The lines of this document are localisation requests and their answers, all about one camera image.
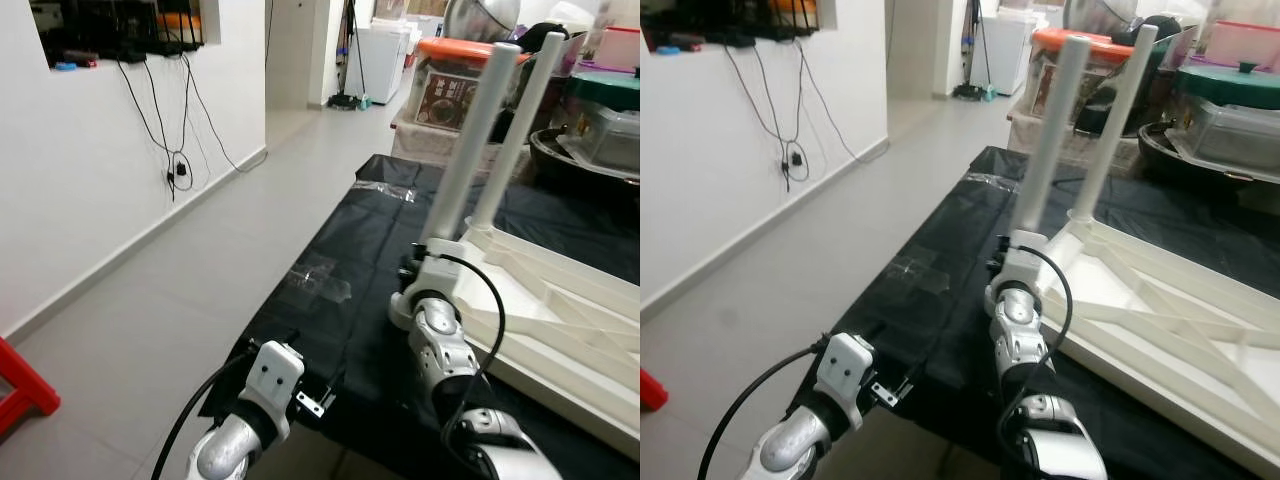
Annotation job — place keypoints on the white plastic table leg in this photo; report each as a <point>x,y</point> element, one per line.
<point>1050,140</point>
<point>520,130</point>
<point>470,150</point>
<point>1115,120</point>

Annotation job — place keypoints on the cream plastic table top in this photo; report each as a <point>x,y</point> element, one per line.
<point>560,340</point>
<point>1180,340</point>

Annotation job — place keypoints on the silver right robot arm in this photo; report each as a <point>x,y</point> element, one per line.
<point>440,350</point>
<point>1015,340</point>

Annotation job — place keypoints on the black tablecloth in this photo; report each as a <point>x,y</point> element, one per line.
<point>370,250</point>
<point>960,250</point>

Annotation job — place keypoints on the clear tape patch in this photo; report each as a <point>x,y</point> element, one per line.
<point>985,180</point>
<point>385,188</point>
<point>915,272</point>
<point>320,280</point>

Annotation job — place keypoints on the black bag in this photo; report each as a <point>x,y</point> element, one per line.
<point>1092,105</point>
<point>555,110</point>

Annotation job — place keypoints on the black round basin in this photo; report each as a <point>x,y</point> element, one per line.
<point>1170,150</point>
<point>560,160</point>

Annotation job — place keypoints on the white cabinet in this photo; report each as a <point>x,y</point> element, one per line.
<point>1000,50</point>
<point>385,60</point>

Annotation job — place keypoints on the orange plastic lid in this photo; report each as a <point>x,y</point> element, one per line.
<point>460,48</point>
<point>1050,40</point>

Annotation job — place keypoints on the red plastic stool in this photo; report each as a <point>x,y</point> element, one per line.
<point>652,390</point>
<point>20,380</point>

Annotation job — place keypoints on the clear plastic storage box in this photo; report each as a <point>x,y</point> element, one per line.
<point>1235,125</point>
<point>615,135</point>

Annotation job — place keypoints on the silver metal bowl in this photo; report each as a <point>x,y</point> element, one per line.
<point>482,18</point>
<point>1100,15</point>

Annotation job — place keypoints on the dark green round lid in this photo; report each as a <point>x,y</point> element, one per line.
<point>610,88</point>
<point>1230,80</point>

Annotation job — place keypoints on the pink plastic box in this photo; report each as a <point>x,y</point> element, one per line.
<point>620,45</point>
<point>1245,40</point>

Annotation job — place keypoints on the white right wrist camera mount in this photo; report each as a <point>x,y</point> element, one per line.
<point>1020,265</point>
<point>435,275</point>

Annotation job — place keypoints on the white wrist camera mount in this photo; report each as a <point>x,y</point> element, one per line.
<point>1020,265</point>
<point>435,275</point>
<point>845,365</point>
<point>275,375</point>

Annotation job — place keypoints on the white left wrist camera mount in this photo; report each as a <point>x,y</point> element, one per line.
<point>275,375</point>
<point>845,365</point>

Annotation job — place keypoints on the black wall shelf rack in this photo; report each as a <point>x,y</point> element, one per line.
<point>740,20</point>
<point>120,30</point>

